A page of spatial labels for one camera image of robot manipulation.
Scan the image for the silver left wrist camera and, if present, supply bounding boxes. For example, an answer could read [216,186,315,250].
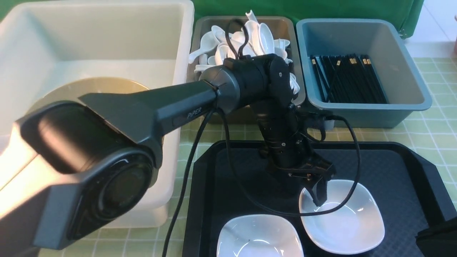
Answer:
[305,115,335,131]

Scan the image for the large white plastic tub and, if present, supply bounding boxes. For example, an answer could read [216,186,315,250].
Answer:
[1,0,194,228]

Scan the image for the green cloth backdrop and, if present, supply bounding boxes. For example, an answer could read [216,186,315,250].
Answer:
[193,0,424,39]

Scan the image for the tan noodle bowl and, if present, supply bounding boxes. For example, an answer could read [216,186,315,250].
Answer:
[26,77,148,114]

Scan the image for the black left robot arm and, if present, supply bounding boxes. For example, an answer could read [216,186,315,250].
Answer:
[1,54,336,257]

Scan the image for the black serving tray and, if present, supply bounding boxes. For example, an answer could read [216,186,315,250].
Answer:
[182,140,456,257]

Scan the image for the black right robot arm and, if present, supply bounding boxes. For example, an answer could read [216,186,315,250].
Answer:
[416,217,457,257]

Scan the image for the blue chopstick bin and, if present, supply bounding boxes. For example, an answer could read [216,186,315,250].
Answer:
[296,18,432,128]

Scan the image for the pile of black chopsticks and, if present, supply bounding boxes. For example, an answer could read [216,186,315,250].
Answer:
[310,54,389,104]

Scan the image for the pile of white spoons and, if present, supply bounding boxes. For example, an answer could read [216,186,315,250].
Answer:
[187,11,300,98]

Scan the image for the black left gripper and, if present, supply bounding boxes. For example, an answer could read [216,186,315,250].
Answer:
[257,100,336,207]

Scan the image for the black left camera cable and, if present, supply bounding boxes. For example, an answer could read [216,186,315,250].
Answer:
[162,19,361,257]

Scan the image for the white square dish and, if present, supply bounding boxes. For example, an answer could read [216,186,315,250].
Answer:
[298,180,385,255]
[216,214,304,257]

